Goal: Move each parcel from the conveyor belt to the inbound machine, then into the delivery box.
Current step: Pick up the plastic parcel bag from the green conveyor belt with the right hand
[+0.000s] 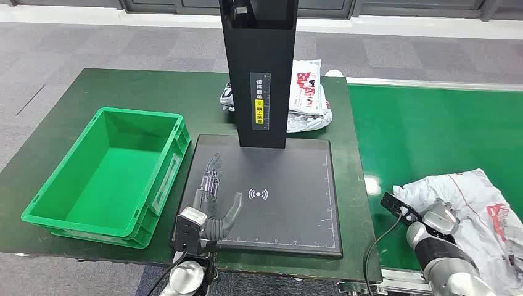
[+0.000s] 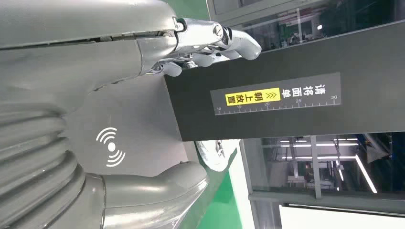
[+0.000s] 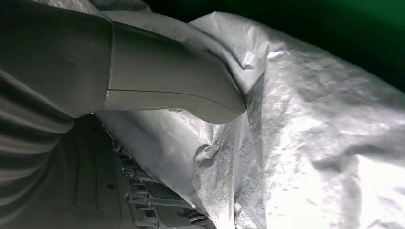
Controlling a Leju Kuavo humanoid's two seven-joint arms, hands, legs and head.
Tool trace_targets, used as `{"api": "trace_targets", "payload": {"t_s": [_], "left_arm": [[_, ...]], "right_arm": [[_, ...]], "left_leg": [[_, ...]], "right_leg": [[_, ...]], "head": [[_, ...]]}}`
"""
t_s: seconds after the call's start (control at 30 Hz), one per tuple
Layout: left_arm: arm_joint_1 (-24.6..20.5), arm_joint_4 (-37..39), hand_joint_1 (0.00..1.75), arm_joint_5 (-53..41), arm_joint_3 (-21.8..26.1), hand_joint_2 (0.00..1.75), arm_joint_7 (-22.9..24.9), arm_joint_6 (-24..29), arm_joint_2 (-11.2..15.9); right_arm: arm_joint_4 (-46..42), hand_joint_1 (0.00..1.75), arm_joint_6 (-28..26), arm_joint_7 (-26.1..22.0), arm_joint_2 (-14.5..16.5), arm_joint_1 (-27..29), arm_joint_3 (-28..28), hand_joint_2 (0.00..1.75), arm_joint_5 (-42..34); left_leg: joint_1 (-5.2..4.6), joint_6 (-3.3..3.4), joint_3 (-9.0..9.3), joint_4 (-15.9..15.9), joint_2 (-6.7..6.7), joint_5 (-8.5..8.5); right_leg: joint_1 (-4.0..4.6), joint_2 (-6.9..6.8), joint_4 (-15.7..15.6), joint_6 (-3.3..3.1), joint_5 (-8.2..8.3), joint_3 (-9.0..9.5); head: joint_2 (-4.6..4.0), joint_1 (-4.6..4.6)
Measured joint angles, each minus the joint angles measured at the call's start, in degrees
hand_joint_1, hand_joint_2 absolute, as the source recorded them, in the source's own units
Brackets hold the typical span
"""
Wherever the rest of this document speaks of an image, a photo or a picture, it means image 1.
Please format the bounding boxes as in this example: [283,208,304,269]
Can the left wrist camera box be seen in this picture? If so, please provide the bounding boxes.
[173,206,208,256]

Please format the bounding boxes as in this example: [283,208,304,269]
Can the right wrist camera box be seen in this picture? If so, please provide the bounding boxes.
[380,192,422,228]

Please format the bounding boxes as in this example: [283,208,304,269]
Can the black yellow ruler label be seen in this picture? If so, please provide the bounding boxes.
[249,72,272,131]

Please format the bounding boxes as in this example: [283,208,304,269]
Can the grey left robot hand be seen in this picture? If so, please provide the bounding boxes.
[192,153,244,231]

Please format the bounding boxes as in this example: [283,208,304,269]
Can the dark metal window frame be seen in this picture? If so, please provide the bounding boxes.
[0,0,523,21]

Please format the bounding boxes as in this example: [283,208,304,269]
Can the black and white parcel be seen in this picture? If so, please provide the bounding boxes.
[220,81,236,112]

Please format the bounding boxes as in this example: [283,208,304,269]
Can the white parcel bag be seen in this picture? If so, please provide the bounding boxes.
[393,168,523,296]

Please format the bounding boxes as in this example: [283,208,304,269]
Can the black inbound scanning machine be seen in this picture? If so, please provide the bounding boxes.
[173,0,343,259]

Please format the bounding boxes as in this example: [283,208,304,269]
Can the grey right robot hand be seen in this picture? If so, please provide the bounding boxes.
[423,198,462,242]

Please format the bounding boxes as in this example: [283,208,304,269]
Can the green plastic crate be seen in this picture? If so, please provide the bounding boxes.
[21,107,192,250]

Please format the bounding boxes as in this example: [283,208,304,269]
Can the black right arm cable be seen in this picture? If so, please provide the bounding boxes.
[363,212,403,296]

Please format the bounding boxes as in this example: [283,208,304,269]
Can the flat white parcel, red print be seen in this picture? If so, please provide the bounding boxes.
[289,59,330,116]

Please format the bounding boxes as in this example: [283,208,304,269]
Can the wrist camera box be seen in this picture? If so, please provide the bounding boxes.
[173,206,208,256]
[380,192,422,228]

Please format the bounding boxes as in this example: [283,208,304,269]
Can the crumpled grey parcel bag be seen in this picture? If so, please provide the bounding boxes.
[286,86,333,133]

